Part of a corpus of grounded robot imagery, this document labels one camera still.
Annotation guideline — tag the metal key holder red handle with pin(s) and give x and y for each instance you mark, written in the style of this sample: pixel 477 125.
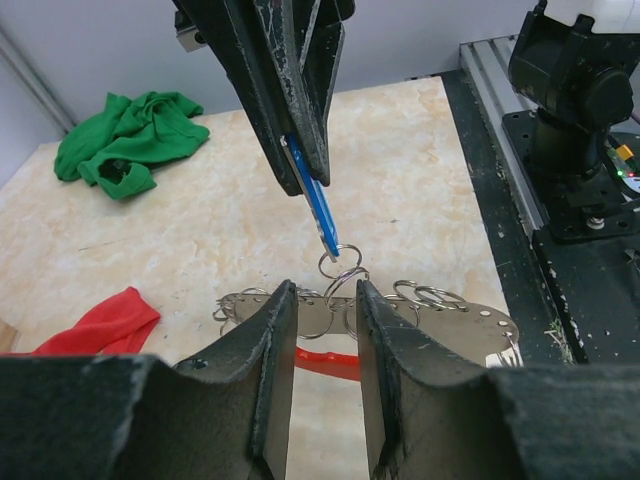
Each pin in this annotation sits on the metal key holder red handle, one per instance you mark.
pixel 476 332

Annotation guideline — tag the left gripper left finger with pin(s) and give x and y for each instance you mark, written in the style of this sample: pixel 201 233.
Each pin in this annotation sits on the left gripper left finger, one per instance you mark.
pixel 222 413

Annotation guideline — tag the key with blue tag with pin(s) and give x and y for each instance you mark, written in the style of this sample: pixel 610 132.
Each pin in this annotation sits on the key with blue tag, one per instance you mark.
pixel 314 195

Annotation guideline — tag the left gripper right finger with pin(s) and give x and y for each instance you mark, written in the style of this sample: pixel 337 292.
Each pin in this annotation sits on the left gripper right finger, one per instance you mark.
pixel 431 415

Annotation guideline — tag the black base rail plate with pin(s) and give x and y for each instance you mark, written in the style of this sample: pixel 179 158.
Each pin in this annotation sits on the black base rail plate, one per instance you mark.
pixel 575 197

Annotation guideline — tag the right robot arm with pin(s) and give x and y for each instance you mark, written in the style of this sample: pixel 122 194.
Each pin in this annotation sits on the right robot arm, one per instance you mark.
pixel 572 59

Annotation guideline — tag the green cloth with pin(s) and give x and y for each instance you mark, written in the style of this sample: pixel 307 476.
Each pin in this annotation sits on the green cloth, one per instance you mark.
pixel 118 148

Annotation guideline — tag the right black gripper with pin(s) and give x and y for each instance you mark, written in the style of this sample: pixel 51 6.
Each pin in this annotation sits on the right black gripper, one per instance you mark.
pixel 282 59

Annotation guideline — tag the red cloth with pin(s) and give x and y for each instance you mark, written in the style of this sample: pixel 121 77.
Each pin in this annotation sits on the red cloth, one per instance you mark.
pixel 121 324

